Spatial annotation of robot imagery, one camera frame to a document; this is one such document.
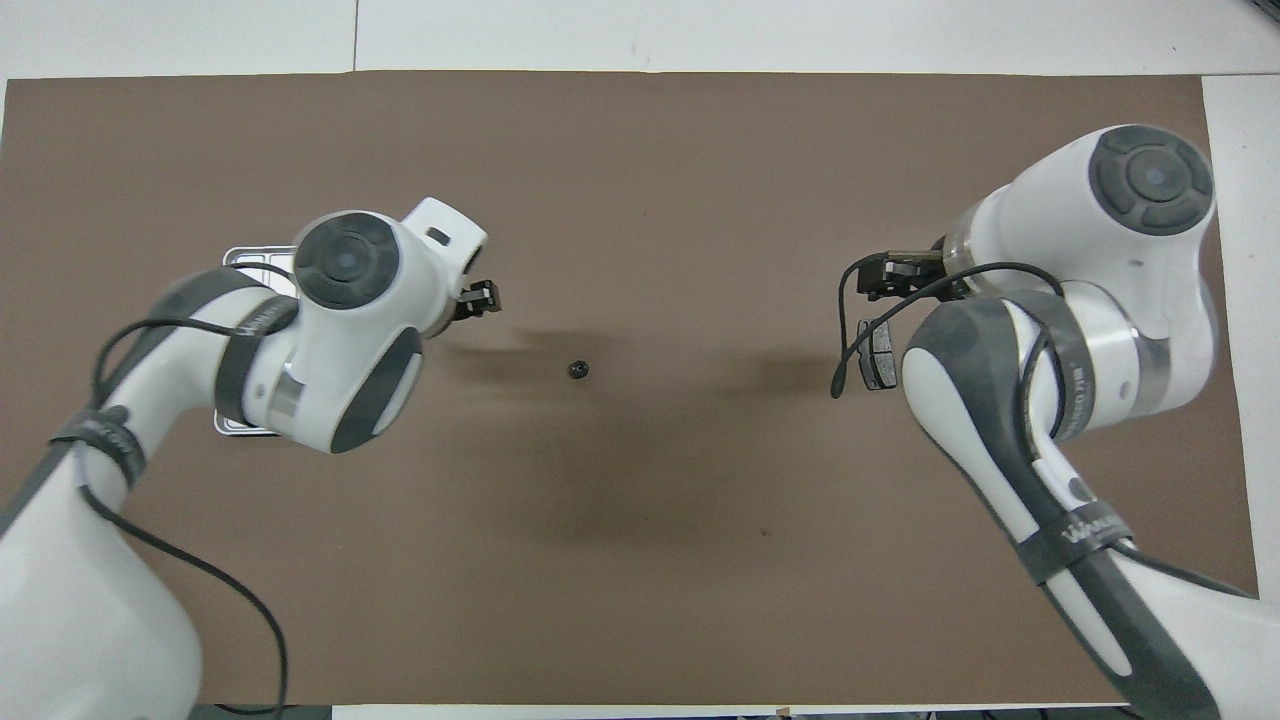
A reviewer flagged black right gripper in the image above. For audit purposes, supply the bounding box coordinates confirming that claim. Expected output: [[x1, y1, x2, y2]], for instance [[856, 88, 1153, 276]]
[[857, 247, 948, 303]]

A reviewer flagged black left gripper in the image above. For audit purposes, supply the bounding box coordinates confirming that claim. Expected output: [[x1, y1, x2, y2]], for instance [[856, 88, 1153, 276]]
[[450, 281, 504, 325]]

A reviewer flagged silver metal tray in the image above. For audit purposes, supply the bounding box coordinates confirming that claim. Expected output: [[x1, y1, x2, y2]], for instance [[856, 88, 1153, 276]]
[[214, 245, 302, 438]]

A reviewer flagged rectangular dark brake pad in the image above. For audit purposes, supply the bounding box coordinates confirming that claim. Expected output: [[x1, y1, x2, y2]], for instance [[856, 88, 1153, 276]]
[[857, 317, 902, 392]]

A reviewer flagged brown table mat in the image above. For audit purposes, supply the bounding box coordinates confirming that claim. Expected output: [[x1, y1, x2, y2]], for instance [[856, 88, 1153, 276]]
[[0, 70, 1261, 707]]

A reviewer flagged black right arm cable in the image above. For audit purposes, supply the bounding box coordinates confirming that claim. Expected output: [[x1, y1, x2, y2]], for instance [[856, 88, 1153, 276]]
[[829, 257, 1253, 603]]

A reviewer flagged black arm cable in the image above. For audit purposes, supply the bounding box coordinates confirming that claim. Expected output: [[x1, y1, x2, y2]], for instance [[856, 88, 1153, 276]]
[[829, 257, 1253, 603], [90, 258, 301, 720]]

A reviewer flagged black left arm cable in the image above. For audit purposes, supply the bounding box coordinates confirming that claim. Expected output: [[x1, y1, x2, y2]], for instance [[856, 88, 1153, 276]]
[[90, 258, 301, 720]]

